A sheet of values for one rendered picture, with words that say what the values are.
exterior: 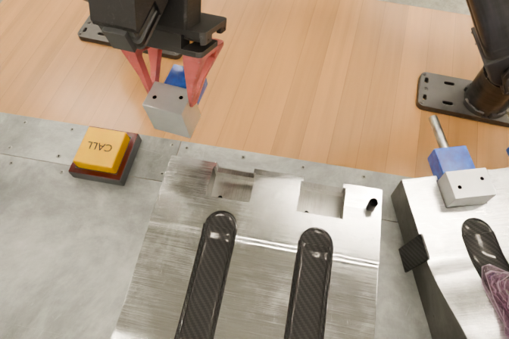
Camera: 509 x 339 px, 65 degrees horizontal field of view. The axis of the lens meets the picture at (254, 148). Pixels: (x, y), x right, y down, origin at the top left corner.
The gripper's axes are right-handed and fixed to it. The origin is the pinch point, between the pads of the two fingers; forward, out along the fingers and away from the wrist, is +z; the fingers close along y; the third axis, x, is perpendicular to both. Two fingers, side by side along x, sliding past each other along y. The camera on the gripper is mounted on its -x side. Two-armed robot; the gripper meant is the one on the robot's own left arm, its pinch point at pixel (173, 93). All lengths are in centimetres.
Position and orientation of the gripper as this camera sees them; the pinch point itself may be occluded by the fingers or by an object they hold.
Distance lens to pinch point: 49.0
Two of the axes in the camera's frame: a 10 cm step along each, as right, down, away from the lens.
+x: 3.0, -5.0, 8.1
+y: 9.5, 2.5, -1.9
